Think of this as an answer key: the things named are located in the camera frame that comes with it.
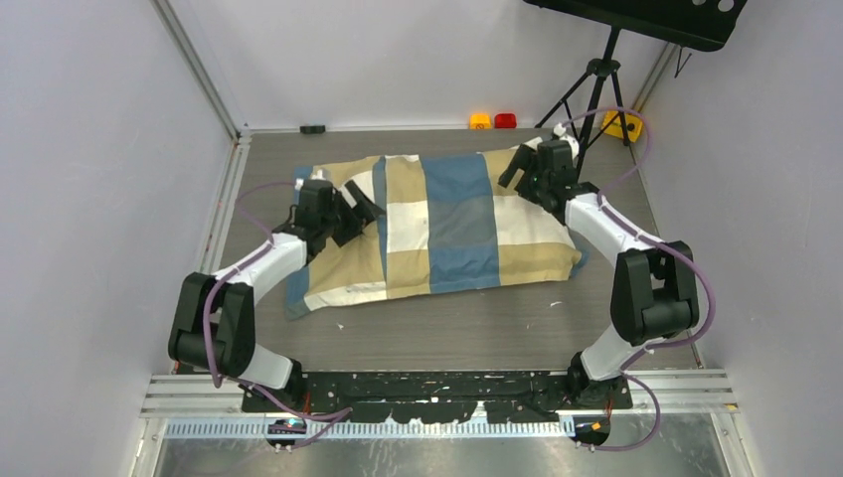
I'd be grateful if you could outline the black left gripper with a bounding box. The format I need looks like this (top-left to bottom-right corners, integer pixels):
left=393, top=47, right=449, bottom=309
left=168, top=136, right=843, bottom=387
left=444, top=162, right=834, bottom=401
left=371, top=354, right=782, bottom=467
left=321, top=182, right=385, bottom=247

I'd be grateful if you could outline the blue tan white checked pillowcase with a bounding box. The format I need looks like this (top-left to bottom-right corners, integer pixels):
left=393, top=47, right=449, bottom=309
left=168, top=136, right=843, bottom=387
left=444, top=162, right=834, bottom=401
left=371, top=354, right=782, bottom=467
left=284, top=149, right=588, bottom=320

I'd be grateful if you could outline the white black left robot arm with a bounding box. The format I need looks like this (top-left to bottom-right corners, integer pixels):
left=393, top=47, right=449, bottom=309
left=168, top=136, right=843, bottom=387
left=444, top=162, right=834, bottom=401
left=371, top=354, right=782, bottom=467
left=167, top=179, right=386, bottom=411

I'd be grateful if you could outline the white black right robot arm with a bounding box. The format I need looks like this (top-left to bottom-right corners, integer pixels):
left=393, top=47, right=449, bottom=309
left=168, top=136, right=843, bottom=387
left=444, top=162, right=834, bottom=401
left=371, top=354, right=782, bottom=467
left=498, top=139, right=700, bottom=408

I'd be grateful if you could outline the red block toy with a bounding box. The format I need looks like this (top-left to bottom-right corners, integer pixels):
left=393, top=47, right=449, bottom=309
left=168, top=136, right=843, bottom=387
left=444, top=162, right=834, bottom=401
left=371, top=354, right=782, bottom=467
left=493, top=112, right=518, bottom=129

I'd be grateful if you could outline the yellow block toy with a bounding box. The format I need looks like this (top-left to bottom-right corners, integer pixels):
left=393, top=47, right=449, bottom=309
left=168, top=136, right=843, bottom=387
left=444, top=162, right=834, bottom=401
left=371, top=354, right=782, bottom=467
left=468, top=113, right=493, bottom=130

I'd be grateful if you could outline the yellow box by tripod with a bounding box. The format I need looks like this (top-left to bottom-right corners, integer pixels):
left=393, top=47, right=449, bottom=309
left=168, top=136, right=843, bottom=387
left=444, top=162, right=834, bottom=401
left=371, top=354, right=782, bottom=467
left=599, top=110, right=643, bottom=143

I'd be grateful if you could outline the black tripod stand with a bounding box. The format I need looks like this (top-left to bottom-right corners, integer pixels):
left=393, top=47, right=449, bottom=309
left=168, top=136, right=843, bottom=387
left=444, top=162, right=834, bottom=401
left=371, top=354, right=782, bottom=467
left=534, top=26, right=624, bottom=174

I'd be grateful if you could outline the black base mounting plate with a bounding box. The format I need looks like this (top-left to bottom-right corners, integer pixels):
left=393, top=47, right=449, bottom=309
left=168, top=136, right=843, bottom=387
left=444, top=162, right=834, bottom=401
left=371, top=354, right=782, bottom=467
left=242, top=371, right=632, bottom=424

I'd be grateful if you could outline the black overhead panel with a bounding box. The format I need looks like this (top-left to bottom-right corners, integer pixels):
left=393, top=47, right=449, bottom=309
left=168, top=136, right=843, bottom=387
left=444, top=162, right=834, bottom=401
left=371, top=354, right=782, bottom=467
left=526, top=0, right=747, bottom=53

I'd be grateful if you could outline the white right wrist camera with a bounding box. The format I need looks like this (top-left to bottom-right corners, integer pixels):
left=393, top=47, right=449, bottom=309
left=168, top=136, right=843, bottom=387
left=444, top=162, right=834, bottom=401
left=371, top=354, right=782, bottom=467
left=523, top=123, right=581, bottom=158

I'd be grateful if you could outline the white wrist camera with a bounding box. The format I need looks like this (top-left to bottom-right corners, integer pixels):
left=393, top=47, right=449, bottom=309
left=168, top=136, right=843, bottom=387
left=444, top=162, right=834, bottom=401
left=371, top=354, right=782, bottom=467
left=523, top=123, right=581, bottom=158
left=294, top=168, right=331, bottom=192

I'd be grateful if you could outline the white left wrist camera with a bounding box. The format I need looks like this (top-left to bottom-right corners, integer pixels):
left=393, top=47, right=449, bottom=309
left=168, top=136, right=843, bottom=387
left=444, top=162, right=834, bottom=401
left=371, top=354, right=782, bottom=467
left=294, top=168, right=331, bottom=192

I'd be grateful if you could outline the small black wall object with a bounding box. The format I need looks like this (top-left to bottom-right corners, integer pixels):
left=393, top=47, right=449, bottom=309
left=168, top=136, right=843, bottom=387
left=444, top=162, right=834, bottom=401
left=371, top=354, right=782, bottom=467
left=299, top=124, right=326, bottom=135

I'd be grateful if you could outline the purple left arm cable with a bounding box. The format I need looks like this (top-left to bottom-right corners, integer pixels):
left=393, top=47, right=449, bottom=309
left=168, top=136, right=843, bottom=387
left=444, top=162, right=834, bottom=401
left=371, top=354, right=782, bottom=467
left=202, top=181, right=354, bottom=450

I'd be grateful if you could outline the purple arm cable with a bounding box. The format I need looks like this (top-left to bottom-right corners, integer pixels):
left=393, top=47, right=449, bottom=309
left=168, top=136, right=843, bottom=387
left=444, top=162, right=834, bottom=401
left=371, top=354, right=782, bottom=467
left=560, top=106, right=718, bottom=453
left=202, top=181, right=354, bottom=450

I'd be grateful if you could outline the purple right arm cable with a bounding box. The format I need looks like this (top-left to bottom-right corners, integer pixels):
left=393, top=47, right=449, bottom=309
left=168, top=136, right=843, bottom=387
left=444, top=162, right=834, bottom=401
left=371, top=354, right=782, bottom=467
left=560, top=106, right=718, bottom=453

